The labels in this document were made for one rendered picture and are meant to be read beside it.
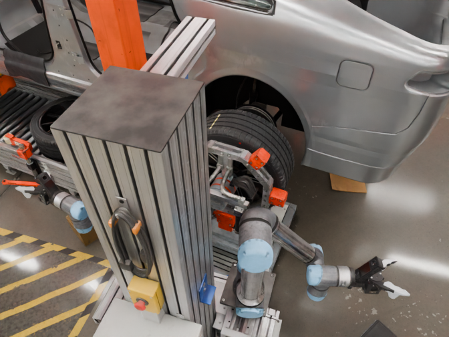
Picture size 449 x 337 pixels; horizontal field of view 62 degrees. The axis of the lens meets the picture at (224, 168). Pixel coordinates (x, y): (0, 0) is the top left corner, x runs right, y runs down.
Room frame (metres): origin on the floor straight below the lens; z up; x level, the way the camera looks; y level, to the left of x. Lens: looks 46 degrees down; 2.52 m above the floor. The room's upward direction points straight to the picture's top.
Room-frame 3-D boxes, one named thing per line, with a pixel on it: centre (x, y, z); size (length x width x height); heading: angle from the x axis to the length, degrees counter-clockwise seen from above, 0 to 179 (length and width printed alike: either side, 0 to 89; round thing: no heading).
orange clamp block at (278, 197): (1.36, -0.31, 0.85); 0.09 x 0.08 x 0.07; 66
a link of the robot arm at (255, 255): (0.70, -0.10, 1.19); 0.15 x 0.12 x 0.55; 177
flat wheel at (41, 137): (2.55, 1.33, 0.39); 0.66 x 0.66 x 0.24
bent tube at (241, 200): (1.34, -0.06, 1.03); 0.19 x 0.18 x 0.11; 156
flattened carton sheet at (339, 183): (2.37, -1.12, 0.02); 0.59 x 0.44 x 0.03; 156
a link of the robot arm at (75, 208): (1.01, 0.65, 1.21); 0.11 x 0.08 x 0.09; 58
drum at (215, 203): (1.42, 0.01, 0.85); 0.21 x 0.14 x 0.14; 156
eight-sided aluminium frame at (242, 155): (1.49, -0.02, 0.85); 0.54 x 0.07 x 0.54; 66
